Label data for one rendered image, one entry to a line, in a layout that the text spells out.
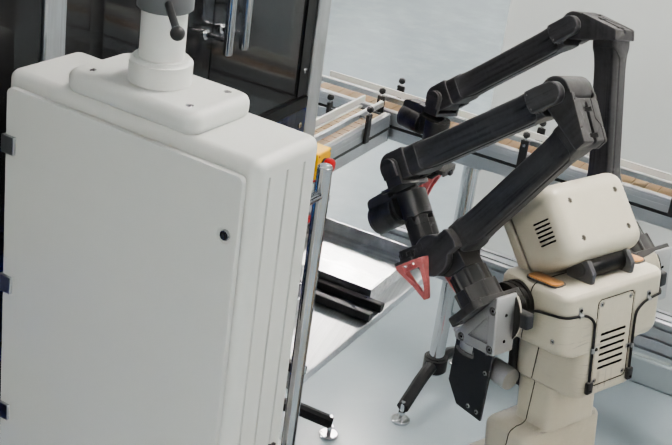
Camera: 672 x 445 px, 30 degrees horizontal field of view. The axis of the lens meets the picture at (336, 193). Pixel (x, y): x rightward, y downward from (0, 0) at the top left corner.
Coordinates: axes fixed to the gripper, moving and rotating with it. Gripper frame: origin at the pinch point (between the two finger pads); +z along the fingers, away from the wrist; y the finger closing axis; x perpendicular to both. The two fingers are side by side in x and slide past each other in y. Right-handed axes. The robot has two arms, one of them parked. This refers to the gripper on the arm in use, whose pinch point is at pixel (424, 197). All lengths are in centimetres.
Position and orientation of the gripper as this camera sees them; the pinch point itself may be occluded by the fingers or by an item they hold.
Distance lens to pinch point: 291.4
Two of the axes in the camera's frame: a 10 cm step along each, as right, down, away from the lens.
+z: -1.3, 9.0, 4.2
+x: -4.8, 3.1, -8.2
